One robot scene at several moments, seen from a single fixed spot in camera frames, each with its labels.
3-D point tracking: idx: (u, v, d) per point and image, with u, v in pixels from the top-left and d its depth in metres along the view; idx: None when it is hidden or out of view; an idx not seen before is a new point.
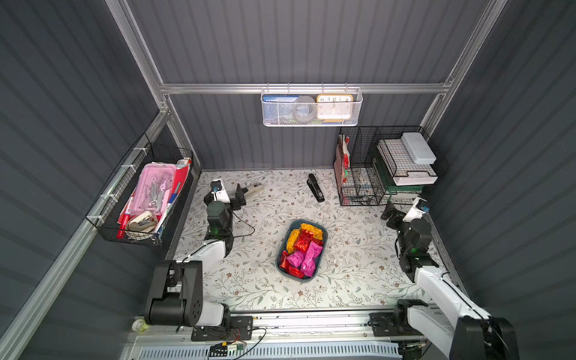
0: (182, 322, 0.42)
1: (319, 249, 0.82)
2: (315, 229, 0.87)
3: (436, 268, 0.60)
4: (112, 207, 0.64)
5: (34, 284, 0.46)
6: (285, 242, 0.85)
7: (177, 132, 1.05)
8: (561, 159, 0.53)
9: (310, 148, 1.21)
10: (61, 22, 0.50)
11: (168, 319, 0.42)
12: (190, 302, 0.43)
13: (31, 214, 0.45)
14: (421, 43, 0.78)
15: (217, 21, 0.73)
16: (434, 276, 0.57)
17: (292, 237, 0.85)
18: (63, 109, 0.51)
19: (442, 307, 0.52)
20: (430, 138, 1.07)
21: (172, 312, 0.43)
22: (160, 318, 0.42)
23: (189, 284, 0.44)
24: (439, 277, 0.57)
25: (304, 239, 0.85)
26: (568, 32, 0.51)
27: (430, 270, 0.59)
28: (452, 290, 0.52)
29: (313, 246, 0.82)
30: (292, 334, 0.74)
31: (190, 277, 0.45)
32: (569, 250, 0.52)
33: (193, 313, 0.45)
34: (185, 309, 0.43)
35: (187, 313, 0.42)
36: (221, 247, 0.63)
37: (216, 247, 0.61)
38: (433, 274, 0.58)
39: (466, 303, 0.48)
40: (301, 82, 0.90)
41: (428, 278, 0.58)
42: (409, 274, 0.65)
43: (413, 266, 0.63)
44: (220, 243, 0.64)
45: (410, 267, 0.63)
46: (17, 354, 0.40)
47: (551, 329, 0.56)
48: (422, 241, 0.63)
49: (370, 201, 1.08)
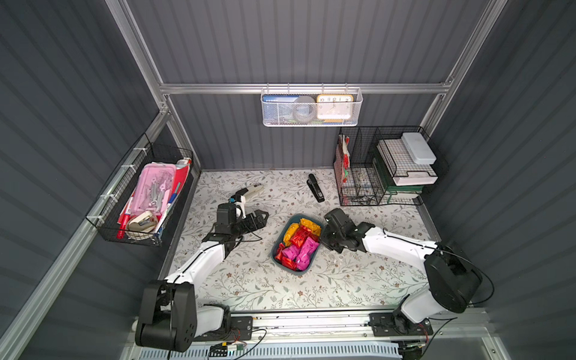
0: (173, 347, 0.40)
1: (316, 245, 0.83)
2: (313, 226, 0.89)
3: (374, 227, 0.64)
4: (112, 207, 0.65)
5: (35, 284, 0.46)
6: (283, 235, 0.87)
7: (177, 133, 1.05)
8: (561, 159, 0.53)
9: (310, 148, 1.21)
10: (61, 23, 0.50)
11: (160, 342, 0.40)
12: (181, 330, 0.41)
13: (31, 214, 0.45)
14: (421, 42, 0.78)
15: (217, 21, 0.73)
16: (380, 236, 0.60)
17: (289, 230, 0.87)
18: (63, 109, 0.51)
19: (401, 257, 0.55)
20: (430, 138, 1.07)
21: (163, 336, 0.41)
22: (153, 340, 0.40)
23: (178, 311, 0.41)
24: (384, 235, 0.60)
25: (301, 234, 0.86)
26: (568, 32, 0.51)
27: (372, 236, 0.61)
28: (400, 240, 0.56)
29: (309, 242, 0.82)
30: (292, 334, 0.74)
31: (181, 304, 0.41)
32: (570, 250, 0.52)
33: (184, 338, 0.43)
34: (175, 336, 0.40)
35: (178, 340, 0.40)
36: (220, 251, 0.59)
37: (216, 248, 0.59)
38: (378, 235, 0.60)
39: (417, 244, 0.52)
40: (301, 82, 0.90)
41: (377, 240, 0.60)
42: (358, 248, 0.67)
43: (357, 236, 0.65)
44: (217, 248, 0.59)
45: (357, 240, 0.64)
46: (18, 354, 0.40)
47: (556, 329, 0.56)
48: (340, 217, 0.71)
49: (370, 201, 1.08)
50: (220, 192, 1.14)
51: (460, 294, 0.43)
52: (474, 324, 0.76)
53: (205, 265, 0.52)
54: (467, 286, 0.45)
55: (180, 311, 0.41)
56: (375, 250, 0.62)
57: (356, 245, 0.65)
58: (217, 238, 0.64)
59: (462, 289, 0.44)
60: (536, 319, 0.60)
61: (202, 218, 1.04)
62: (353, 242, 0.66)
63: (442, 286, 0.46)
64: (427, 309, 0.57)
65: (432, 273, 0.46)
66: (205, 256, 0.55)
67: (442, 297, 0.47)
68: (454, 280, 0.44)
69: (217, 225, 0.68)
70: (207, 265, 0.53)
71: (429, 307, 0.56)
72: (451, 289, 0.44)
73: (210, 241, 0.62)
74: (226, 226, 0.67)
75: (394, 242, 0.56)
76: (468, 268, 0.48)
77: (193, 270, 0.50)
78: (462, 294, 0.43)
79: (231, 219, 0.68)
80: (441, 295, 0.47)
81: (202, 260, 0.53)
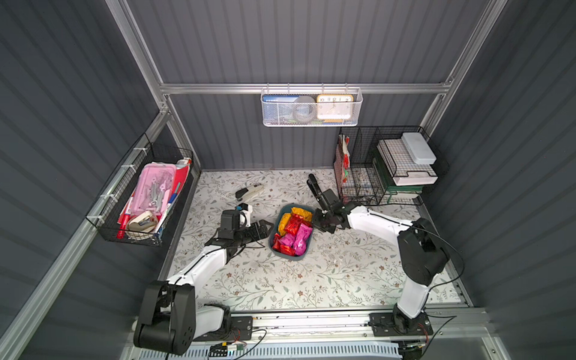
0: (171, 350, 0.40)
1: (310, 230, 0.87)
2: (304, 213, 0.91)
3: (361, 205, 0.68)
4: (112, 206, 0.65)
5: (34, 284, 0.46)
6: (278, 225, 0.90)
7: (177, 133, 1.05)
8: (561, 159, 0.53)
9: (310, 148, 1.21)
10: (61, 23, 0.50)
11: (158, 344, 0.40)
12: (179, 331, 0.41)
13: (30, 214, 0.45)
14: (421, 42, 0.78)
15: (217, 21, 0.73)
16: (364, 214, 0.64)
17: (283, 220, 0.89)
18: (63, 109, 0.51)
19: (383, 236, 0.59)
20: (430, 138, 1.07)
21: (160, 338, 0.41)
22: (151, 342, 0.40)
23: (178, 313, 0.41)
24: (367, 211, 0.64)
25: (295, 223, 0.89)
26: (568, 31, 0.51)
27: (356, 212, 0.66)
28: (382, 217, 0.59)
29: (302, 228, 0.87)
30: (292, 334, 0.74)
31: (181, 305, 0.41)
32: (570, 249, 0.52)
33: (182, 340, 0.42)
34: (174, 337, 0.40)
35: (176, 342, 0.40)
36: (222, 256, 0.60)
37: (217, 252, 0.60)
38: (361, 212, 0.65)
39: (396, 222, 0.56)
40: (301, 82, 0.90)
41: (361, 217, 0.64)
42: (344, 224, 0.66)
43: (342, 213, 0.70)
44: (220, 253, 0.60)
45: (342, 216, 0.69)
46: (18, 354, 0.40)
47: (556, 328, 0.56)
48: (330, 196, 0.76)
49: (370, 201, 1.08)
50: (220, 192, 1.14)
51: (426, 268, 0.48)
52: (474, 324, 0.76)
53: (206, 269, 0.53)
54: (437, 262, 0.49)
55: (180, 312, 0.41)
56: (358, 228, 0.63)
57: (342, 222, 0.70)
58: (220, 243, 0.65)
59: (430, 264, 0.48)
60: (536, 319, 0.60)
61: (202, 218, 1.04)
62: (338, 218, 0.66)
63: (412, 261, 0.51)
64: (415, 297, 0.59)
65: (403, 248, 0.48)
66: (207, 259, 0.56)
67: (412, 271, 0.52)
68: (424, 256, 0.48)
69: (220, 230, 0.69)
70: (208, 268, 0.54)
71: (415, 294, 0.58)
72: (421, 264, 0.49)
73: (212, 246, 0.62)
74: (229, 231, 0.68)
75: (376, 219, 0.60)
76: (437, 244, 0.53)
77: (196, 272, 0.50)
78: (429, 268, 0.48)
79: (234, 225, 0.68)
80: (412, 270, 0.52)
81: (204, 263, 0.54)
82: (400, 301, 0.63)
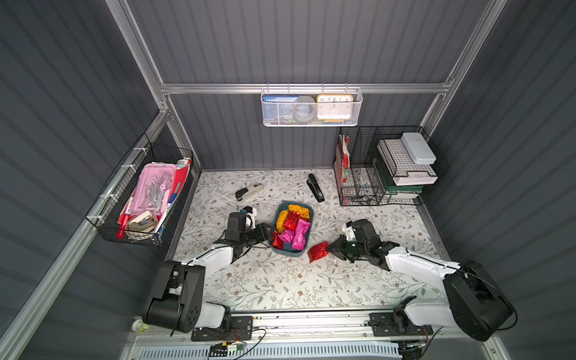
0: (178, 328, 0.41)
1: (308, 225, 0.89)
2: (301, 209, 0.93)
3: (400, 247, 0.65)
4: (112, 207, 0.64)
5: (34, 284, 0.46)
6: (275, 223, 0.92)
7: (177, 133, 1.05)
8: (561, 159, 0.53)
9: (310, 148, 1.21)
10: (61, 22, 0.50)
11: (165, 321, 0.42)
12: (187, 308, 0.43)
13: (31, 214, 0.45)
14: (421, 43, 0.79)
15: (217, 21, 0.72)
16: (403, 255, 0.60)
17: (280, 217, 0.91)
18: (63, 109, 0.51)
19: (426, 279, 0.54)
20: (430, 138, 1.07)
21: (168, 315, 0.42)
22: (157, 319, 0.42)
23: (189, 289, 0.44)
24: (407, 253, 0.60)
25: (292, 218, 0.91)
26: (568, 32, 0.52)
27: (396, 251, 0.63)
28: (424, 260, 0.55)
29: (301, 223, 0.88)
30: (292, 334, 0.74)
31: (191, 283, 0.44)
32: (571, 249, 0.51)
33: (188, 319, 0.44)
34: (181, 314, 0.42)
35: (182, 319, 0.42)
36: (229, 252, 0.63)
37: (226, 248, 0.64)
38: (401, 254, 0.61)
39: (439, 265, 0.52)
40: (301, 82, 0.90)
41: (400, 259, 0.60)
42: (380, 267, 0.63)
43: (380, 253, 0.66)
44: (227, 249, 0.64)
45: (380, 258, 0.65)
46: (17, 354, 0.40)
47: (555, 329, 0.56)
48: (369, 230, 0.70)
49: (370, 201, 1.08)
50: (220, 192, 1.14)
51: (484, 320, 0.41)
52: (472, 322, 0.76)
53: (214, 260, 0.56)
54: (495, 313, 0.43)
55: (189, 289, 0.44)
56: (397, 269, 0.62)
57: (379, 264, 0.66)
58: (226, 243, 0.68)
59: (487, 315, 0.42)
60: (537, 319, 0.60)
61: (202, 218, 1.04)
62: (375, 260, 0.67)
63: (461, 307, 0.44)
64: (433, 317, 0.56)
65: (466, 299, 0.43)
66: (216, 250, 0.62)
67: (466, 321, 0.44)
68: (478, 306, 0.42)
69: (227, 232, 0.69)
70: (217, 260, 0.57)
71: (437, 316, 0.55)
72: (474, 312, 0.42)
73: (219, 245, 0.66)
74: (236, 234, 0.71)
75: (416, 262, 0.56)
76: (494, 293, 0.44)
77: (206, 258, 0.55)
78: (487, 322, 0.42)
79: (241, 226, 0.72)
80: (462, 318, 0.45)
81: (214, 253, 0.59)
82: (415, 307, 0.64)
